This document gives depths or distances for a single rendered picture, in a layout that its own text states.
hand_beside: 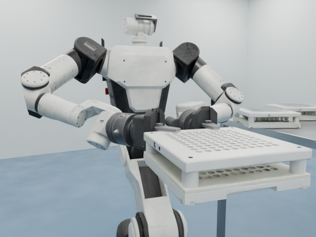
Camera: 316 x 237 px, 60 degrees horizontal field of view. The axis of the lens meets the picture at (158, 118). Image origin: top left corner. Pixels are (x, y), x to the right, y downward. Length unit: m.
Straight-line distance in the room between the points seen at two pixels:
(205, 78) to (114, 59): 0.38
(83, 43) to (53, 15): 3.45
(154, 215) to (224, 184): 0.56
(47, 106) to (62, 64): 0.21
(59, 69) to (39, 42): 3.45
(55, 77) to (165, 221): 0.61
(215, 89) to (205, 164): 0.72
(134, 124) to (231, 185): 0.32
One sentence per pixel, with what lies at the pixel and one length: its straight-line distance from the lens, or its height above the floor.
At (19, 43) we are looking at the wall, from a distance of 4.42.
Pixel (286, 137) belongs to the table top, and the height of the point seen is 0.86.
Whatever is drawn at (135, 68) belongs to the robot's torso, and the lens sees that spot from 1.05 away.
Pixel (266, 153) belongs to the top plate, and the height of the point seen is 0.97.
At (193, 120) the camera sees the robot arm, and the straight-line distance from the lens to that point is 0.77.
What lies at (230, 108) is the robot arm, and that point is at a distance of 1.05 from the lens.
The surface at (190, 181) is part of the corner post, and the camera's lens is 0.43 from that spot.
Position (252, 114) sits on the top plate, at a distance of 1.33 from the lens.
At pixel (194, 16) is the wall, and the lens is 5.55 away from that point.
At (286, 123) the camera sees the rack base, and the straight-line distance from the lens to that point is 1.40.
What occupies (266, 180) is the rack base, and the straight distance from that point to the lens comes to 0.51.
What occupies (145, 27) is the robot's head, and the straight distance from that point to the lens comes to 1.14.
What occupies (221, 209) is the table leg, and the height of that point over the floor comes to 0.30.
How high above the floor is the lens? 1.09
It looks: 8 degrees down
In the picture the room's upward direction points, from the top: straight up
